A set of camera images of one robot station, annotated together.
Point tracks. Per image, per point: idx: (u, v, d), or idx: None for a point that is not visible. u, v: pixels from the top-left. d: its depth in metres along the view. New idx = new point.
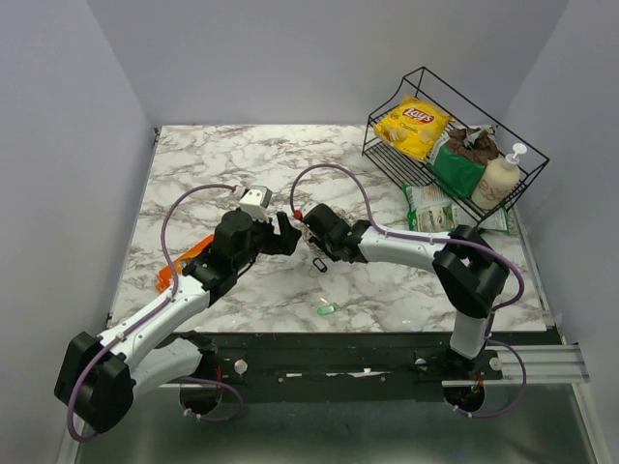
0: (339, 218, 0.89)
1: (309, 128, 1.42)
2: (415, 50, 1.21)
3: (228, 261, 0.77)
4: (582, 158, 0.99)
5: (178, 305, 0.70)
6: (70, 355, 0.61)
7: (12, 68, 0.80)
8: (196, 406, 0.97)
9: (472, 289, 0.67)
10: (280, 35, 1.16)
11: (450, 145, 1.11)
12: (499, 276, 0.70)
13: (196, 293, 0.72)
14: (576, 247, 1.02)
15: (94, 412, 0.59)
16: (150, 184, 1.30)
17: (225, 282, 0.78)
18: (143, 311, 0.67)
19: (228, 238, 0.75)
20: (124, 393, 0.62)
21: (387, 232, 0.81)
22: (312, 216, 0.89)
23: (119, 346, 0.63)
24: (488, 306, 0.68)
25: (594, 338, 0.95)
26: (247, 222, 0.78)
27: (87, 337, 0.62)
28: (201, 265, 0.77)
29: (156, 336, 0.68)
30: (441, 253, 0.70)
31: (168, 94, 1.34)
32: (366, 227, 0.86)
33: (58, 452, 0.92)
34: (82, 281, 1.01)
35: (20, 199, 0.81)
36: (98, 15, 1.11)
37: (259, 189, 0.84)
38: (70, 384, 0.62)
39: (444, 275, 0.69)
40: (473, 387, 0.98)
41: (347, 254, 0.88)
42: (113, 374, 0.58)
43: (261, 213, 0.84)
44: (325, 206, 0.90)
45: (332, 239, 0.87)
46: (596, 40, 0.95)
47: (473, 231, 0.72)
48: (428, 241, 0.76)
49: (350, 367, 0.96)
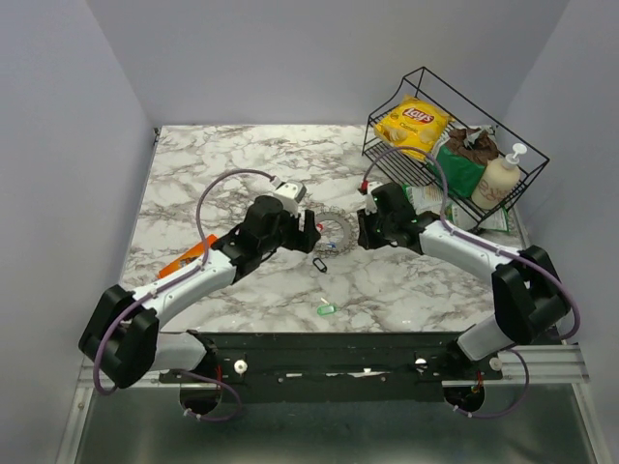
0: (409, 203, 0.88)
1: (309, 128, 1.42)
2: (415, 50, 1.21)
3: (255, 243, 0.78)
4: (582, 158, 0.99)
5: (206, 275, 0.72)
6: (102, 304, 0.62)
7: (12, 69, 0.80)
8: (196, 406, 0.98)
9: (523, 311, 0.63)
10: (279, 36, 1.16)
11: (450, 145, 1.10)
12: (556, 309, 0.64)
13: (223, 266, 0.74)
14: (576, 248, 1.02)
15: (119, 366, 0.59)
16: (150, 184, 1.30)
17: (250, 263, 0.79)
18: (174, 275, 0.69)
19: (260, 217, 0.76)
20: (150, 352, 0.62)
21: (454, 231, 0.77)
22: (380, 192, 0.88)
23: (150, 302, 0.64)
24: (535, 334, 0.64)
25: (594, 338, 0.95)
26: (278, 207, 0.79)
27: (120, 290, 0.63)
28: (228, 243, 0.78)
29: (182, 302, 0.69)
30: (504, 266, 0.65)
31: (168, 94, 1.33)
32: (432, 220, 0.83)
33: (58, 452, 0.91)
34: (81, 281, 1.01)
35: (20, 199, 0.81)
36: (98, 15, 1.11)
37: (296, 185, 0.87)
38: (97, 334, 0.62)
39: (501, 289, 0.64)
40: (473, 387, 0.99)
41: (405, 241, 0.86)
42: (143, 327, 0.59)
43: (293, 206, 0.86)
44: (398, 187, 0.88)
45: (394, 220, 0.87)
46: (595, 40, 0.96)
47: (545, 255, 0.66)
48: (495, 251, 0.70)
49: (350, 366, 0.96)
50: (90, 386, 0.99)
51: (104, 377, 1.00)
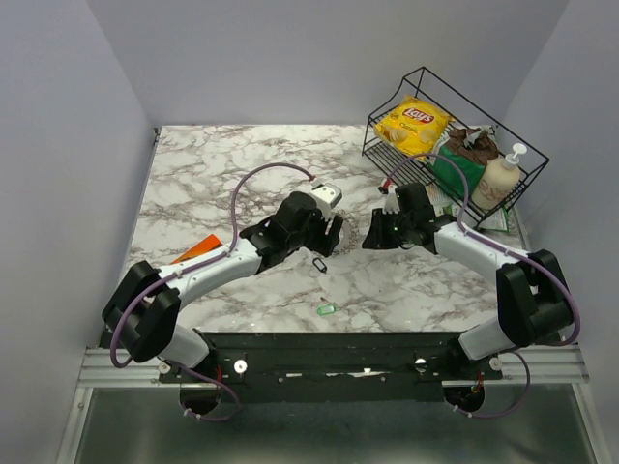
0: (430, 204, 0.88)
1: (309, 128, 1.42)
2: (415, 50, 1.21)
3: (284, 236, 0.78)
4: (582, 158, 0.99)
5: (231, 262, 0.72)
6: (127, 277, 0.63)
7: (12, 68, 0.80)
8: (196, 406, 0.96)
9: (525, 312, 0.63)
10: (279, 36, 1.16)
11: (450, 145, 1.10)
12: (560, 316, 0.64)
13: (250, 255, 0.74)
14: (576, 248, 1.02)
15: (136, 341, 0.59)
16: (150, 184, 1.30)
17: (275, 255, 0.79)
18: (200, 258, 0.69)
19: (294, 212, 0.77)
20: (168, 331, 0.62)
21: (467, 231, 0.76)
22: (404, 189, 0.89)
23: (174, 281, 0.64)
24: (535, 338, 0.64)
25: (594, 338, 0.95)
26: (311, 204, 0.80)
27: (147, 267, 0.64)
28: (258, 233, 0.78)
29: (204, 286, 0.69)
30: (511, 266, 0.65)
31: (169, 94, 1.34)
32: (451, 222, 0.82)
33: (58, 452, 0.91)
34: (81, 281, 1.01)
35: (20, 199, 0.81)
36: (98, 16, 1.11)
37: (333, 189, 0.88)
38: (121, 306, 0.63)
39: (504, 287, 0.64)
40: (473, 387, 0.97)
41: (419, 240, 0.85)
42: (164, 304, 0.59)
43: (327, 210, 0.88)
44: (424, 188, 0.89)
45: (413, 218, 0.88)
46: (595, 40, 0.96)
47: (556, 261, 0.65)
48: (503, 251, 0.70)
49: (350, 366, 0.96)
50: (90, 387, 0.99)
51: (104, 377, 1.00)
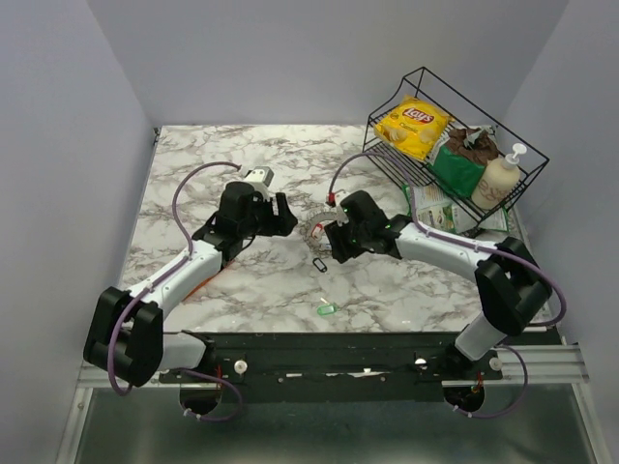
0: (379, 209, 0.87)
1: (309, 128, 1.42)
2: (415, 51, 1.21)
3: (235, 227, 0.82)
4: (582, 158, 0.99)
5: (195, 263, 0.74)
6: (99, 309, 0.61)
7: (12, 68, 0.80)
8: (195, 406, 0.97)
9: (511, 304, 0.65)
10: (279, 36, 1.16)
11: (450, 145, 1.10)
12: (540, 298, 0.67)
13: (211, 252, 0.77)
14: (576, 248, 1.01)
15: (132, 363, 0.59)
16: (150, 184, 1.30)
17: (233, 248, 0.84)
18: (167, 267, 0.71)
19: (236, 202, 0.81)
20: (156, 343, 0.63)
21: (429, 232, 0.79)
22: (350, 200, 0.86)
23: (150, 295, 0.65)
24: (524, 326, 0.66)
25: (593, 338, 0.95)
26: (250, 189, 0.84)
27: (115, 291, 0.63)
28: (210, 232, 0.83)
29: (179, 293, 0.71)
30: (486, 263, 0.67)
31: (169, 94, 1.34)
32: (406, 223, 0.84)
33: (58, 452, 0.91)
34: (81, 281, 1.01)
35: (20, 199, 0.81)
36: (98, 16, 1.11)
37: (262, 170, 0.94)
38: (102, 340, 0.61)
39: (486, 286, 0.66)
40: (473, 387, 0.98)
41: (382, 247, 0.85)
42: (149, 320, 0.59)
43: (263, 189, 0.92)
44: (367, 194, 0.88)
45: (368, 229, 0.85)
46: (595, 40, 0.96)
47: (523, 246, 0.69)
48: (473, 247, 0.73)
49: (349, 366, 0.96)
50: (90, 386, 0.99)
51: (104, 377, 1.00)
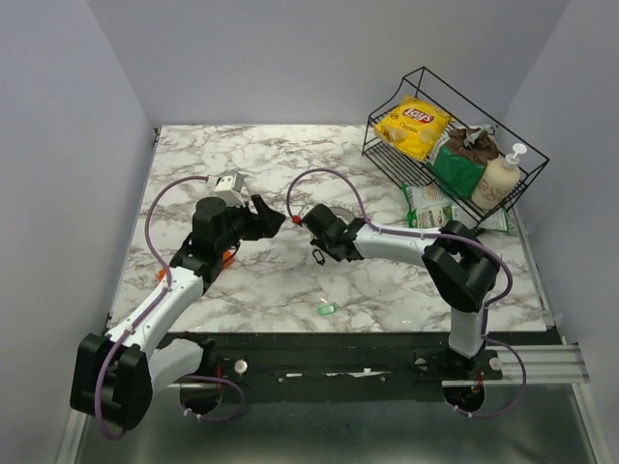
0: (338, 217, 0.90)
1: (309, 128, 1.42)
2: (416, 50, 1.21)
3: (213, 247, 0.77)
4: (583, 158, 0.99)
5: (175, 295, 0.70)
6: (81, 358, 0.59)
7: (13, 68, 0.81)
8: (196, 406, 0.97)
9: (462, 284, 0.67)
10: (279, 36, 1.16)
11: (450, 145, 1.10)
12: (488, 272, 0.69)
13: (190, 279, 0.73)
14: (577, 248, 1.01)
15: (121, 407, 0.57)
16: (150, 184, 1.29)
17: (214, 269, 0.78)
18: (144, 304, 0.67)
19: (208, 222, 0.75)
20: (144, 384, 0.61)
21: (381, 228, 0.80)
22: (309, 215, 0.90)
23: (131, 339, 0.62)
24: (479, 301, 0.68)
25: (594, 338, 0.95)
26: (221, 206, 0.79)
27: (96, 337, 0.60)
28: (187, 255, 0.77)
29: (161, 328, 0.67)
30: (432, 247, 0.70)
31: (169, 93, 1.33)
32: (362, 223, 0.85)
33: (58, 453, 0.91)
34: (81, 281, 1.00)
35: (20, 198, 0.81)
36: (98, 16, 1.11)
37: (230, 176, 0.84)
38: (88, 388, 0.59)
39: (434, 269, 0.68)
40: (473, 387, 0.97)
41: (344, 252, 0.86)
42: (132, 363, 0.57)
43: (234, 197, 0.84)
44: (324, 207, 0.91)
45: (329, 237, 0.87)
46: (596, 39, 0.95)
47: (464, 226, 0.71)
48: (420, 236, 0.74)
49: (350, 366, 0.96)
50: None
51: None
